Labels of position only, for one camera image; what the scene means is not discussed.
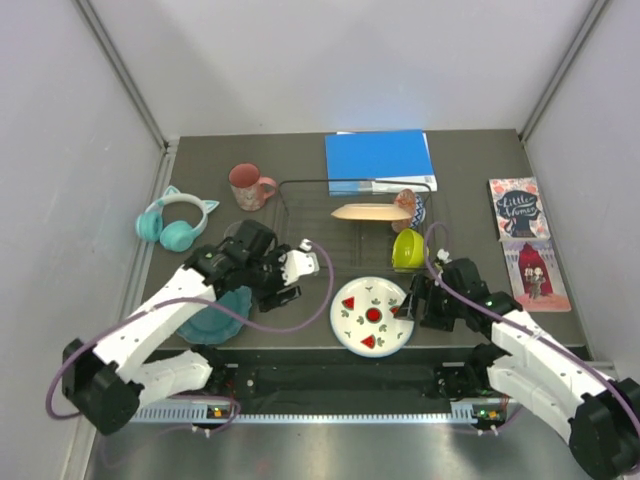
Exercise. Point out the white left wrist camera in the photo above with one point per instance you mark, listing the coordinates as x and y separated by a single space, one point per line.
299 262

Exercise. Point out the black wire dish rack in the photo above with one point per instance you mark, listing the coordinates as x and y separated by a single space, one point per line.
304 208

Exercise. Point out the red illustrated book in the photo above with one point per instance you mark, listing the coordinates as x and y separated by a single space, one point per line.
535 277

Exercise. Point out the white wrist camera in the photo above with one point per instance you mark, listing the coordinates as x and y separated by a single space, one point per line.
299 262
443 257

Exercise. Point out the Little Women book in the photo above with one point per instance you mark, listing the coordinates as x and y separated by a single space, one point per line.
518 210

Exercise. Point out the pink ghost mug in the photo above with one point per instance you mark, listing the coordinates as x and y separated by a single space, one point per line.
250 188

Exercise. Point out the lime green bowl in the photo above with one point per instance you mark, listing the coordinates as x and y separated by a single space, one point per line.
409 250

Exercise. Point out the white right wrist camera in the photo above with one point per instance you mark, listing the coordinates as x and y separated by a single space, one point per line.
443 257

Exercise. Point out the teal scalloped plate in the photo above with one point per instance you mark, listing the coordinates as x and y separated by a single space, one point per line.
213 327

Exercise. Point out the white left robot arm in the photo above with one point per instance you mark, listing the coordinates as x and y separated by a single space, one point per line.
110 378

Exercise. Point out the clear plastic cup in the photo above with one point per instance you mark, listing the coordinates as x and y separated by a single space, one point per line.
234 230

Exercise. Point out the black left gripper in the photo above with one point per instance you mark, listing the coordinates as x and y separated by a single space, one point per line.
268 298

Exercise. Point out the blue folder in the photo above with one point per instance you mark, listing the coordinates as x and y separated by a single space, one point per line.
379 162

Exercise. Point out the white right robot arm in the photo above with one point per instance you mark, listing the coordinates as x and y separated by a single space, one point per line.
596 415

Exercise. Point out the red patterned small bowl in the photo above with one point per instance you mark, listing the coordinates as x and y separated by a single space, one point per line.
412 204

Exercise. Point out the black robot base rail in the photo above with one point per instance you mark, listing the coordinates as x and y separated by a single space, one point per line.
336 381

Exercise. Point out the peach bird plate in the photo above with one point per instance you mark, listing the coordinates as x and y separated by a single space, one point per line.
371 212

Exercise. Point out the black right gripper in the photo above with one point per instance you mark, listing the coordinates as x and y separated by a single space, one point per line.
424 287

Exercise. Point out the white watermelon plate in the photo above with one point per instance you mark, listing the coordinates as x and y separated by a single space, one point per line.
362 317

